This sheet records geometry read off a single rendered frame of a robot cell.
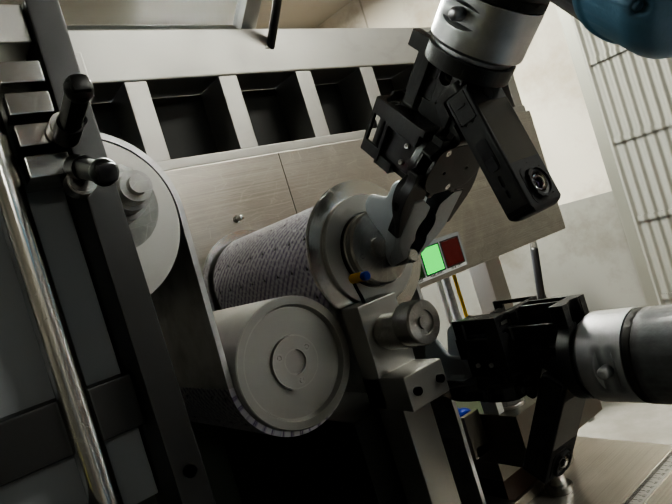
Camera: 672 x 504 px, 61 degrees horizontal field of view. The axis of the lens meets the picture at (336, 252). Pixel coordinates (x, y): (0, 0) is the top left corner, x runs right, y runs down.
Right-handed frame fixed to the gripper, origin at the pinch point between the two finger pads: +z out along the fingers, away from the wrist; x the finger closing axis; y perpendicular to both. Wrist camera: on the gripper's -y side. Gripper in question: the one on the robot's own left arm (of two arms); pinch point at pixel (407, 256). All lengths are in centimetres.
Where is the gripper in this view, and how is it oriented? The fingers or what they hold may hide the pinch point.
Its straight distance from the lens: 56.5
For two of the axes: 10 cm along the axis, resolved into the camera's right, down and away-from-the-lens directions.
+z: -2.5, 7.5, 6.2
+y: -6.0, -6.2, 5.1
